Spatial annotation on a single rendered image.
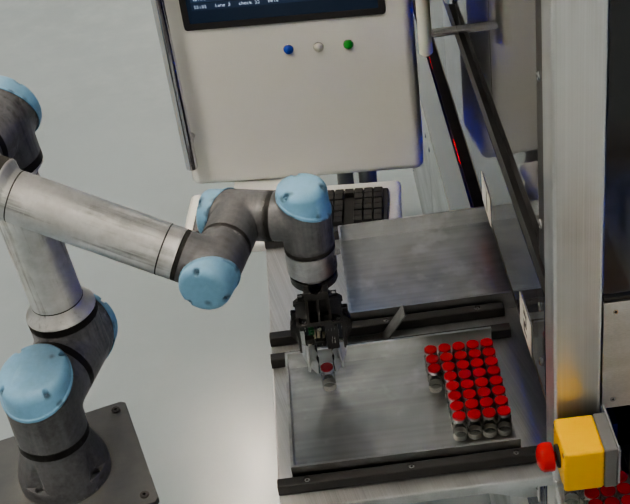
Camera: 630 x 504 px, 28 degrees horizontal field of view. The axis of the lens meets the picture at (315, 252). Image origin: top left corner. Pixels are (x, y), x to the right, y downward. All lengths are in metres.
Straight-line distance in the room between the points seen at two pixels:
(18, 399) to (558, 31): 1.00
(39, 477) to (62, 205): 0.53
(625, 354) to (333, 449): 0.48
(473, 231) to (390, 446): 0.56
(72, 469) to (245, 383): 1.40
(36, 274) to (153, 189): 2.29
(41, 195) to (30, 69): 3.50
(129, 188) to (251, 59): 1.80
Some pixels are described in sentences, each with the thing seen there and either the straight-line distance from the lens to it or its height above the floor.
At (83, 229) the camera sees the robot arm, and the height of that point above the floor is 1.31.
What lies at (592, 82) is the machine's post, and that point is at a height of 1.53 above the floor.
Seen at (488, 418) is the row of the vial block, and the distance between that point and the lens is 1.90.
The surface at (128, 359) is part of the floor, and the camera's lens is 3.57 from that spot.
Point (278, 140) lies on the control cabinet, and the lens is 2.64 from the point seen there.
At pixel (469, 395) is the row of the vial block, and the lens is 1.93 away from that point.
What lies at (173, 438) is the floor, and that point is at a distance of 3.30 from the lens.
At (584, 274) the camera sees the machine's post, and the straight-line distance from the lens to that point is 1.62.
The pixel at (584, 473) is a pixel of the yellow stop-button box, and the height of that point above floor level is 0.99.
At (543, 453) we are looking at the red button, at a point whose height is 1.01.
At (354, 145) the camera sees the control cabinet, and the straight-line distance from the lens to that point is 2.64.
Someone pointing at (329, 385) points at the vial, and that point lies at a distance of 2.02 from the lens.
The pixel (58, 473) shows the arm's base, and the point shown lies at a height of 0.85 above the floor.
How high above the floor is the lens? 2.25
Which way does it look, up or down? 36 degrees down
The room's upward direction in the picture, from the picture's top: 8 degrees counter-clockwise
